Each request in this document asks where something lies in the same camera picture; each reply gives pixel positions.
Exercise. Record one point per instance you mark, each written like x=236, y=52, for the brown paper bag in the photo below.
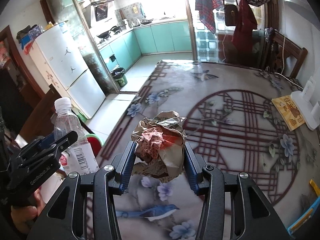
x=165, y=155

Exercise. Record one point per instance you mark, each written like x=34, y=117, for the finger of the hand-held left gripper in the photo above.
x=46, y=140
x=66, y=140

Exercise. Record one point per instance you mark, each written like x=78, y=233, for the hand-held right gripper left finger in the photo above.
x=126, y=165

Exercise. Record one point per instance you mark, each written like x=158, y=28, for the yellow strip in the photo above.
x=314, y=186

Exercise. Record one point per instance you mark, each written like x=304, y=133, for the green plastic stool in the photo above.
x=80, y=116

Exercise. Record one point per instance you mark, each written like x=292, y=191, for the plaid cloth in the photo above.
x=207, y=7

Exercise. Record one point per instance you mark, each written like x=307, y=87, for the dark carved wooden chair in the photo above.
x=42, y=110

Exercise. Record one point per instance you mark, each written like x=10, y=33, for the black hanging bag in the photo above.
x=230, y=15

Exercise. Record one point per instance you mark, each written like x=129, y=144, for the black kitchen bin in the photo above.
x=117, y=73

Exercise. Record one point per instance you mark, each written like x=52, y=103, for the teal kitchen cabinets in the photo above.
x=160, y=37

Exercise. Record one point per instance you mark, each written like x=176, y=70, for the grey wok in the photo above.
x=146, y=21

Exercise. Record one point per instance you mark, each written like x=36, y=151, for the yellow printed box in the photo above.
x=287, y=112

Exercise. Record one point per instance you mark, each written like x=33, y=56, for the floral printed tablecloth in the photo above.
x=237, y=140

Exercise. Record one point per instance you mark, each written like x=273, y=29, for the dark red garment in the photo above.
x=243, y=30

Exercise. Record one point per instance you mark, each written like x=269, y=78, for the white refrigerator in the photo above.
x=62, y=62

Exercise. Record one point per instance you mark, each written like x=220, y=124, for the light blue packet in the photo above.
x=300, y=220

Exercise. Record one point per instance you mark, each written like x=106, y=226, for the person's left hand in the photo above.
x=40, y=202

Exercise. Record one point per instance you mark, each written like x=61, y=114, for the red bin with green rim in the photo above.
x=93, y=141

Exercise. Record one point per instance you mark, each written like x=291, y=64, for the black wok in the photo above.
x=103, y=33
x=117, y=28

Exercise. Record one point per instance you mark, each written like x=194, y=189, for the clear plastic bottle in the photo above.
x=80, y=152

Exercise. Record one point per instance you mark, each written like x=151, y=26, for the dark wooden cabinet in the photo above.
x=12, y=80

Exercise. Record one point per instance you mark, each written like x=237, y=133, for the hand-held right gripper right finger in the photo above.
x=191, y=170

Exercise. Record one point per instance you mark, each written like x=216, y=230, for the plain wooden chair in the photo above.
x=297, y=52

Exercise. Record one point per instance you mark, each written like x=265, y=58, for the range hood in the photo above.
x=101, y=11

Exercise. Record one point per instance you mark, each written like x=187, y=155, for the white charging dock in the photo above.
x=306, y=110

